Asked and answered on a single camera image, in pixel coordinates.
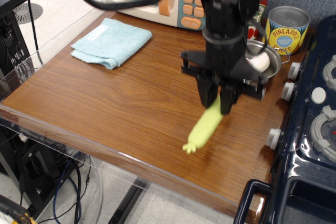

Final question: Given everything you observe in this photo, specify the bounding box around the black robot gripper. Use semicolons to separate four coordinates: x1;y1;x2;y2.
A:
180;31;267;114

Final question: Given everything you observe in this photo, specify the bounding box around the yellow handled ice cream scoop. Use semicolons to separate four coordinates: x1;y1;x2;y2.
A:
182;97;224;155

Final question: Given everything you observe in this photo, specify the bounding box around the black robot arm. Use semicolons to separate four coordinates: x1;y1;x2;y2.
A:
181;0;268;115

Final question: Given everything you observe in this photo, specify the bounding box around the toy mushroom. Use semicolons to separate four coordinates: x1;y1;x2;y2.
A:
247;52;270;73

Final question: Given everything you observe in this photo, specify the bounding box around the small steel pot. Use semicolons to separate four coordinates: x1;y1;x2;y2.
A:
246;40;291;87

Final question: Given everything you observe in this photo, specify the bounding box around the white stove knob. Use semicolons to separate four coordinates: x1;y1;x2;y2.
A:
288;62;301;81
266;129;281;150
281;82;295;102

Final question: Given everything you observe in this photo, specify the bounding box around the tomato sauce can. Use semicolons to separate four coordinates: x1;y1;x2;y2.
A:
247;0;269;39

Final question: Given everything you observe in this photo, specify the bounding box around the pineapple slices can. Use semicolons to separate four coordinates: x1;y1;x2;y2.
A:
263;6;311;56

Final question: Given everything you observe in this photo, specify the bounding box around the light blue folded cloth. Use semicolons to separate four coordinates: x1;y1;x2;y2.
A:
71;18;152;70

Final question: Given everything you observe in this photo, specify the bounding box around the dark blue toy stove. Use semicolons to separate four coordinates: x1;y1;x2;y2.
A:
234;16;335;223

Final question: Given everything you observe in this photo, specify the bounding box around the clear acrylic table guard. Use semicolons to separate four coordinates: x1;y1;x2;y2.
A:
1;12;269;209

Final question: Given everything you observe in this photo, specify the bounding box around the black table leg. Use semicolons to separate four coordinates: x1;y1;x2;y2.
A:
108;185;143;224

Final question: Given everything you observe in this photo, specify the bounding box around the blue cable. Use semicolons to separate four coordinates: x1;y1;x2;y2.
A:
52;152;82;224

